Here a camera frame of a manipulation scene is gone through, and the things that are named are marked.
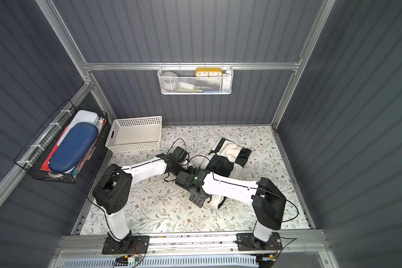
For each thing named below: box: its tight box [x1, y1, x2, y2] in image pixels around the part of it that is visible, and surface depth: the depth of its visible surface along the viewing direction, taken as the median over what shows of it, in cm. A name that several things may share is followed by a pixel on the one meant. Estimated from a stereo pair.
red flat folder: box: [40, 126, 69, 172], surface depth 67 cm
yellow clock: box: [195, 67, 223, 77], surface depth 90 cm
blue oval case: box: [48, 122, 99, 172], surface depth 69 cm
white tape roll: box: [160, 70, 180, 91], surface depth 89 cm
